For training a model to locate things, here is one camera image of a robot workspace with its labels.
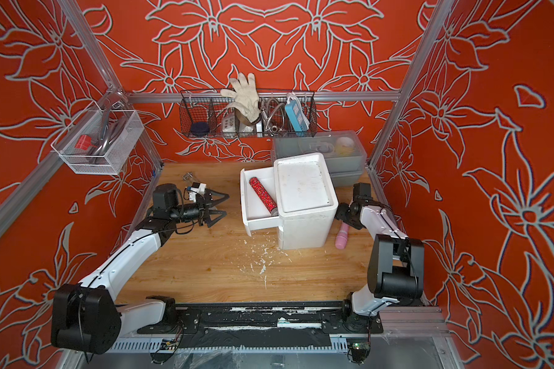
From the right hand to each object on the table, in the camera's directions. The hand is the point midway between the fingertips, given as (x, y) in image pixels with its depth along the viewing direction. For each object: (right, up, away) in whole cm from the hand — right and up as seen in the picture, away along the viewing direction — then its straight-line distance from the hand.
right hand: (339, 214), depth 92 cm
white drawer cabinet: (-18, +12, -12) cm, 25 cm away
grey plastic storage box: (+5, +18, +9) cm, 21 cm away
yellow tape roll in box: (+5, +29, +9) cm, 31 cm away
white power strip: (-46, +36, +1) cm, 58 cm away
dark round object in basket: (-59, +36, +4) cm, 69 cm away
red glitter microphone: (-31, +8, -8) cm, 33 cm away
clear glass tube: (-70, +16, +19) cm, 74 cm away
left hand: (-43, +5, -17) cm, 46 cm away
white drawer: (-32, +3, -10) cm, 34 cm away
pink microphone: (+1, -9, -2) cm, 9 cm away
